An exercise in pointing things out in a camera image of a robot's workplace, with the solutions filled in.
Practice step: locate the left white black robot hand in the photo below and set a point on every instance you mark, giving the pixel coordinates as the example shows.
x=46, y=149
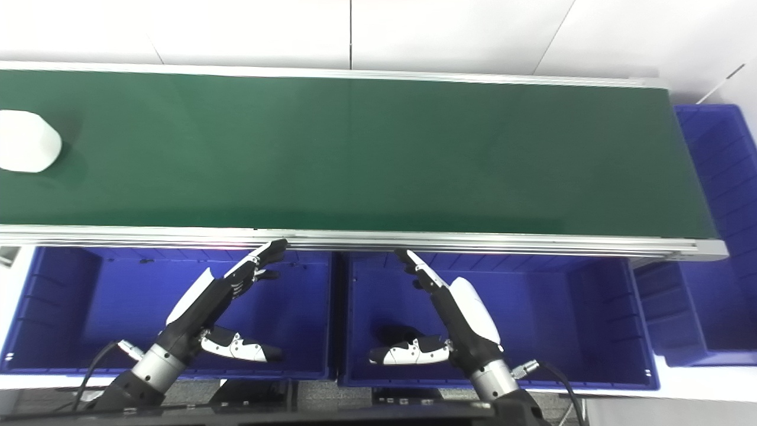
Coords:
x=201, y=302

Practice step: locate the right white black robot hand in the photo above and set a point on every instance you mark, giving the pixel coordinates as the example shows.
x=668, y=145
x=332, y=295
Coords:
x=467, y=319

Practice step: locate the white plastic part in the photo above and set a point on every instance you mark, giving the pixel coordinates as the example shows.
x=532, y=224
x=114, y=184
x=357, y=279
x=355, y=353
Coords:
x=23, y=142

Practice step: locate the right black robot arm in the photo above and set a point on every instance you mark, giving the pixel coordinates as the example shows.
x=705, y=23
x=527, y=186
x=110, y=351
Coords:
x=500, y=384

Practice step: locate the blue plastic bin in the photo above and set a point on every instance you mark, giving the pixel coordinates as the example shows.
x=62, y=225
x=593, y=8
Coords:
x=562, y=319
x=721, y=236
x=118, y=313

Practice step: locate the green conveyor belt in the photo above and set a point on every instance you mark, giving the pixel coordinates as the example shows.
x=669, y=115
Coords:
x=355, y=154
x=414, y=243

